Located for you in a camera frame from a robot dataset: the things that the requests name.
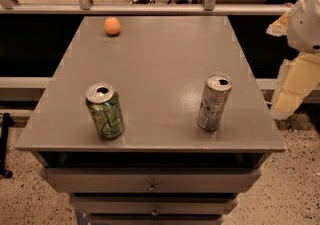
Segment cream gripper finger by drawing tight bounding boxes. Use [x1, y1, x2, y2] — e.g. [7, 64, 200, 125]
[266, 11, 290, 37]
[270, 52, 320, 119]

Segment silver blue redbull can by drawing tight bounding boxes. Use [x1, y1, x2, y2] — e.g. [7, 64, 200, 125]
[197, 72, 232, 132]

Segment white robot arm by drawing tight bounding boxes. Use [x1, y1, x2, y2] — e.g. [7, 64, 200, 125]
[266, 0, 320, 120]

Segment green soda can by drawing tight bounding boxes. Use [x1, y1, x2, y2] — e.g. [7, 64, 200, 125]
[86, 82, 124, 140]

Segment grey drawer cabinet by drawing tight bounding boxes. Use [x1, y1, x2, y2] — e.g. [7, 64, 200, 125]
[15, 15, 287, 225]

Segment orange fruit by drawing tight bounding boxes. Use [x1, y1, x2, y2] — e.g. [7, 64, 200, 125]
[104, 17, 121, 35]

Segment metal railing bar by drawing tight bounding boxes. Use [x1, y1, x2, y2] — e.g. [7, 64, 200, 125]
[0, 4, 291, 16]

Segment middle grey drawer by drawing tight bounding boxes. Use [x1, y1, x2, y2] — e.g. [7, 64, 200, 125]
[71, 196, 238, 215]

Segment grey drawer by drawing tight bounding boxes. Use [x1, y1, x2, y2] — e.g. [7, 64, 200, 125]
[89, 215, 223, 225]
[41, 168, 261, 194]
[71, 196, 238, 215]

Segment bottom grey drawer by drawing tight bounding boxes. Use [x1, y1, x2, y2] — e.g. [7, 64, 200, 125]
[89, 215, 223, 225]

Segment top grey drawer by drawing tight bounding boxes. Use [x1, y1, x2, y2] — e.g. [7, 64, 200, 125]
[41, 168, 261, 194]

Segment black stand with wheel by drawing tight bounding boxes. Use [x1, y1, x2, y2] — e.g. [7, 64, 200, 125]
[0, 113, 14, 179]

